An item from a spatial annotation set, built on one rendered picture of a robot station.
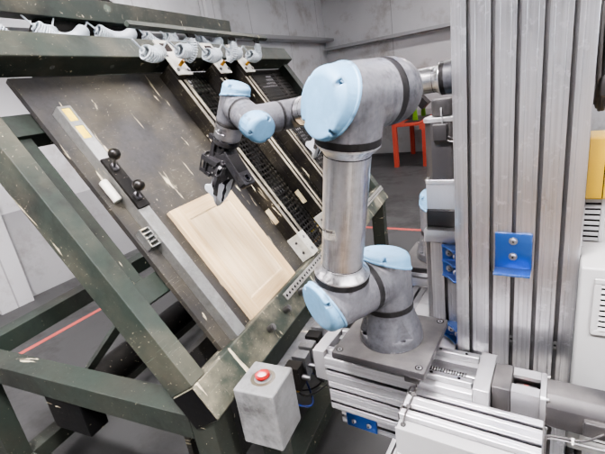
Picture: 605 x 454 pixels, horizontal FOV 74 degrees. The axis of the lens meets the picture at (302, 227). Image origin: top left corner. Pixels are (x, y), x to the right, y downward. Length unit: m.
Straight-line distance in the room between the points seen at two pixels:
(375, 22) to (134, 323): 8.91
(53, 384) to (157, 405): 0.49
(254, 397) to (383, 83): 0.81
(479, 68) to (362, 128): 0.35
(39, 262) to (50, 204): 3.84
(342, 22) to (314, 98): 9.30
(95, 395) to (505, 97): 1.48
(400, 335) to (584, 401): 0.37
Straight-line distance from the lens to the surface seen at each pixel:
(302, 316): 1.67
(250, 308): 1.52
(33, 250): 5.10
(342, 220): 0.74
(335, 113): 0.64
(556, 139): 0.95
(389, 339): 0.98
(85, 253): 1.26
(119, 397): 1.54
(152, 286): 1.40
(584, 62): 0.94
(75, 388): 1.69
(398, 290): 0.93
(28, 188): 1.34
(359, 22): 9.80
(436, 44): 9.24
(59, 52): 1.68
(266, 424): 1.18
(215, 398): 1.28
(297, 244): 1.87
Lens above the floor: 1.64
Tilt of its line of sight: 18 degrees down
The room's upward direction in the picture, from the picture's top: 9 degrees counter-clockwise
